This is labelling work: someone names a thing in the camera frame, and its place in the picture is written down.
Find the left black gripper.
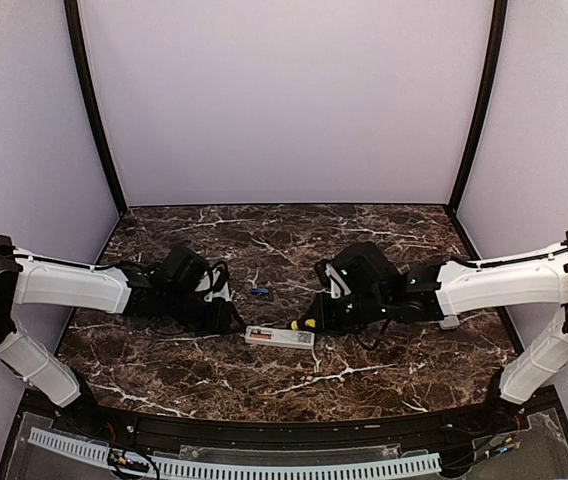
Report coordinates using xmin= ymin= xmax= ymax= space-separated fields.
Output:
xmin=163 ymin=286 xmax=246 ymax=336

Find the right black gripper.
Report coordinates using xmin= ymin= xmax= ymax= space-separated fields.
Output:
xmin=298 ymin=289 xmax=390 ymax=337

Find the yellow handled screwdriver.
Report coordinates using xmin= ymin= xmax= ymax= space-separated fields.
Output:
xmin=290 ymin=319 xmax=317 ymax=331

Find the slim white remote control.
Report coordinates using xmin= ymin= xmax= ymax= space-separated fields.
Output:
xmin=244 ymin=326 xmax=315 ymax=350

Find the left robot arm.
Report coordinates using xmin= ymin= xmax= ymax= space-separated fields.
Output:
xmin=0 ymin=235 xmax=246 ymax=436

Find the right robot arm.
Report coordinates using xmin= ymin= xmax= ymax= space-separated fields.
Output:
xmin=291 ymin=231 xmax=568 ymax=434

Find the white remote at right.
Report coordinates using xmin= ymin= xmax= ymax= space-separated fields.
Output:
xmin=438 ymin=315 xmax=460 ymax=330

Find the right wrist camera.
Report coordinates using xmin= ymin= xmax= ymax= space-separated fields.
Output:
xmin=314 ymin=260 xmax=352 ymax=299

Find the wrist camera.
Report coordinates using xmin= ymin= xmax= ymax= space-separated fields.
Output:
xmin=314 ymin=260 xmax=352 ymax=299
xmin=195 ymin=260 xmax=231 ymax=302

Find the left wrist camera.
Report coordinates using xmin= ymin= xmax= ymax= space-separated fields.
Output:
xmin=195 ymin=260 xmax=231 ymax=302

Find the black front rail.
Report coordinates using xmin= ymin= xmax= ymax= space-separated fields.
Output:
xmin=48 ymin=394 xmax=525 ymax=454

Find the white slotted cable duct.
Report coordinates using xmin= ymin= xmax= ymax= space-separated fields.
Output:
xmin=28 ymin=427 xmax=441 ymax=479

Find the left black frame post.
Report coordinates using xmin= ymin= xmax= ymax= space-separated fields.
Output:
xmin=63 ymin=0 xmax=128 ymax=216

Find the black frame post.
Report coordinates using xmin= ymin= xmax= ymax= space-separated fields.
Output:
xmin=63 ymin=0 xmax=128 ymax=216
xmin=447 ymin=0 xmax=508 ymax=217

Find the right black frame post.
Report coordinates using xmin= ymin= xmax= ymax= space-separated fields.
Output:
xmin=447 ymin=0 xmax=508 ymax=217

